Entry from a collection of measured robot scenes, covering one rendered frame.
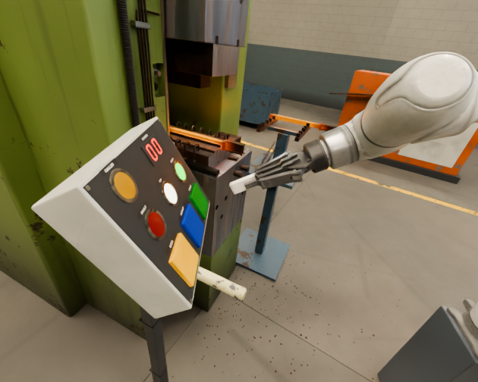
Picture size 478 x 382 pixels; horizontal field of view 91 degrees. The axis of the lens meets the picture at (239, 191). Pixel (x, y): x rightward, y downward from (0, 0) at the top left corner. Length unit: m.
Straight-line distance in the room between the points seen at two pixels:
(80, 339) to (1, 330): 0.40
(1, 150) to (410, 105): 1.14
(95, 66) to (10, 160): 0.56
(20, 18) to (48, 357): 1.40
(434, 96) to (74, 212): 0.48
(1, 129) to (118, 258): 0.81
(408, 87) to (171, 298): 0.48
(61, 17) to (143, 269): 0.61
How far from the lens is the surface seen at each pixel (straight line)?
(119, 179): 0.40
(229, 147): 1.03
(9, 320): 1.88
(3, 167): 1.16
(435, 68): 0.42
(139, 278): 0.43
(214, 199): 0.98
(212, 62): 0.88
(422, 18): 8.42
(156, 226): 0.43
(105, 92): 0.74
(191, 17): 0.86
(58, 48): 0.82
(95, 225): 0.37
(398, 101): 0.41
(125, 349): 1.55
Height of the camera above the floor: 1.37
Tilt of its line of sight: 31 degrees down
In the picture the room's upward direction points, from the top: 7 degrees clockwise
